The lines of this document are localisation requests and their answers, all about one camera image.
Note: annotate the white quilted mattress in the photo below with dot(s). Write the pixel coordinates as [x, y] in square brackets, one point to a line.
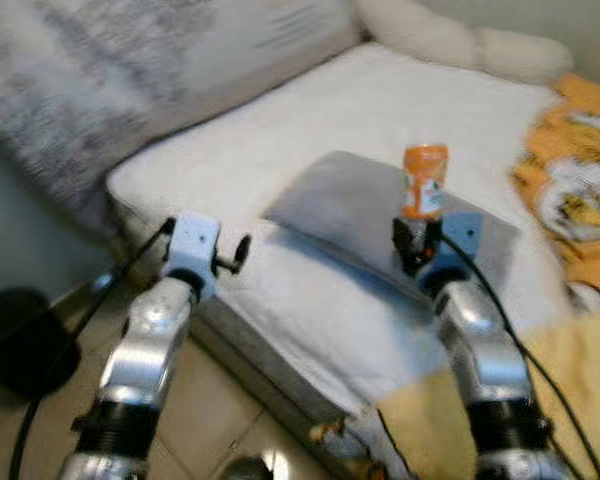
[280, 110]

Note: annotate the yellow cartoon egg blanket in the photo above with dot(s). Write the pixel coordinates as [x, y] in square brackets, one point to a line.
[580, 380]

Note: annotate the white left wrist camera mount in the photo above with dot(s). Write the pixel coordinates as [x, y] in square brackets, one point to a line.
[192, 245]

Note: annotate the grey bed base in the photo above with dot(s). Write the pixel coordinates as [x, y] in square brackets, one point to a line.
[240, 355]

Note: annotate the cream bolster pillow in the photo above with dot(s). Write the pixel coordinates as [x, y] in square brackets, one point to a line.
[450, 40]

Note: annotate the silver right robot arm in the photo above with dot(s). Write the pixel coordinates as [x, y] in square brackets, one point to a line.
[480, 340]

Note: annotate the grey pillow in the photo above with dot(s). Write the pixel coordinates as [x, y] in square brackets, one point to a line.
[340, 200]

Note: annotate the orange drink bottle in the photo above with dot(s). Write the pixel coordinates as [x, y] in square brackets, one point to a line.
[424, 180]

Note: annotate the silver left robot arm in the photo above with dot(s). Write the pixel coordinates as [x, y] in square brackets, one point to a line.
[145, 340]

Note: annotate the grey robot foot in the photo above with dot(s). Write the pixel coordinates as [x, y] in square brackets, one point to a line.
[248, 470]

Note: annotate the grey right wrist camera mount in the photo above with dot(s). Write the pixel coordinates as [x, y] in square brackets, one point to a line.
[465, 235]

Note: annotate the grey printed fabric headboard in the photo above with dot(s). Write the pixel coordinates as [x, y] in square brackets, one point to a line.
[100, 80]

